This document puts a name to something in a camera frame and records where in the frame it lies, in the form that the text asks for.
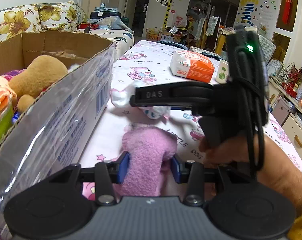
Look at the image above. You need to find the pink fluffy cloth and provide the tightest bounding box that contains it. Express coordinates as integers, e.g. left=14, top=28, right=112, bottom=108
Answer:
left=114, top=126, right=177, bottom=197

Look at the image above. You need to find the white pink patterned cloth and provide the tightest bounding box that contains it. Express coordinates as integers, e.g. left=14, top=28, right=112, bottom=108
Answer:
left=110, top=81, right=171, bottom=120

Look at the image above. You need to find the brown teddy bear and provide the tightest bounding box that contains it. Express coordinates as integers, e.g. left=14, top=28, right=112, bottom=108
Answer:
left=9, top=55, right=68, bottom=114

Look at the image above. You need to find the green white sponge cloth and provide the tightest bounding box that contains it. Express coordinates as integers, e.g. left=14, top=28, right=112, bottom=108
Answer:
left=0, top=101, right=13, bottom=141

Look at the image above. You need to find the white fluffy ball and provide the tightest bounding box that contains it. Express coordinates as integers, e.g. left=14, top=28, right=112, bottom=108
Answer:
left=68, top=64, right=79, bottom=72

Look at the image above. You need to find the magenta purple furry toy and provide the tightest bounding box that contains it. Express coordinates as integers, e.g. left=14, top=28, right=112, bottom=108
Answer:
left=2, top=69, right=25, bottom=81

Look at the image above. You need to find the person right forearm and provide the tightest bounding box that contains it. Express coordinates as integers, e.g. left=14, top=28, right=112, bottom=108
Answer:
left=257, top=135, right=302, bottom=216

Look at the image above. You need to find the person right hand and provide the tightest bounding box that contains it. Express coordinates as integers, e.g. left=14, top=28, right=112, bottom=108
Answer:
left=199, top=136, right=249, bottom=167

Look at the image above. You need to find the white paper cup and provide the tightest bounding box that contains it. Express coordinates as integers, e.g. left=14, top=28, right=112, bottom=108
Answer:
left=216, top=60, right=229, bottom=84

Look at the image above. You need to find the orange white tissue pack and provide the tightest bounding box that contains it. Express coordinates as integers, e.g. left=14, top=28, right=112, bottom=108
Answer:
left=169, top=50, right=215, bottom=83

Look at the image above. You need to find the cardboard box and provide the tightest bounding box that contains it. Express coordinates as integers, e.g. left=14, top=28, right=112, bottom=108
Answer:
left=0, top=30, right=115, bottom=239

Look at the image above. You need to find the floral cartoon sofa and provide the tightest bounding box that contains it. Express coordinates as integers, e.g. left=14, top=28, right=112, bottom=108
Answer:
left=0, top=0, right=135, bottom=61

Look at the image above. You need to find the red box on sofa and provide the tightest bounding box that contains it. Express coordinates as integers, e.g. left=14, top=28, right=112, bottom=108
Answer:
left=77, top=23, right=99, bottom=29

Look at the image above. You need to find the yellow floral cushion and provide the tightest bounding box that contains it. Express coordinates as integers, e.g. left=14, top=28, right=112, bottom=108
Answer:
left=38, top=1, right=78, bottom=32
left=0, top=4, right=42, bottom=43

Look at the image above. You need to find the giraffe height wall sticker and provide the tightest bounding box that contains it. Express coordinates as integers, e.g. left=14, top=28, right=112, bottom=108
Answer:
left=162, top=0, right=173, bottom=30

